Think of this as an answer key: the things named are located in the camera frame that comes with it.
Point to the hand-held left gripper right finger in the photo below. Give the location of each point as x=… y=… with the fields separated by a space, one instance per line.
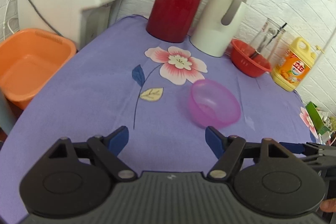
x=214 y=138

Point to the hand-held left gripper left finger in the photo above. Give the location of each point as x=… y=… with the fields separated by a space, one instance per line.
x=118 y=138

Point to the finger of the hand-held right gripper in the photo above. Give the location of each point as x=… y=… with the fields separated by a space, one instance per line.
x=291 y=147

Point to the purple plastic bowl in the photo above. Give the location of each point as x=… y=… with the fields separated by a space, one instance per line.
x=210 y=100

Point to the person's right hand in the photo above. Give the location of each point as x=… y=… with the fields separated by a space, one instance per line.
x=329 y=205

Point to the green box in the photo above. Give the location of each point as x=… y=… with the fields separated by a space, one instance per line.
x=313 y=115

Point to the purple floral tablecloth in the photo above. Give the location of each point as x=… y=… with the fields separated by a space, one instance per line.
x=92 y=87

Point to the yellow detergent bottle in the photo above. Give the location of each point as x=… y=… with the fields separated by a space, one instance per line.
x=291 y=69

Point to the red plastic strainer basket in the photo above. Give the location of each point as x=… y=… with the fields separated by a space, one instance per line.
x=249 y=66

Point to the black straw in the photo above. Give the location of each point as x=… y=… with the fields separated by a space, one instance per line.
x=258 y=52

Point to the white thermos jug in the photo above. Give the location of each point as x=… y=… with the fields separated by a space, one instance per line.
x=215 y=29

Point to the orange plastic basin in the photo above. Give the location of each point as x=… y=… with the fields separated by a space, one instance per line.
x=31 y=69

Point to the clear glass pitcher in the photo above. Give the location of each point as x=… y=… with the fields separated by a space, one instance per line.
x=265 y=35

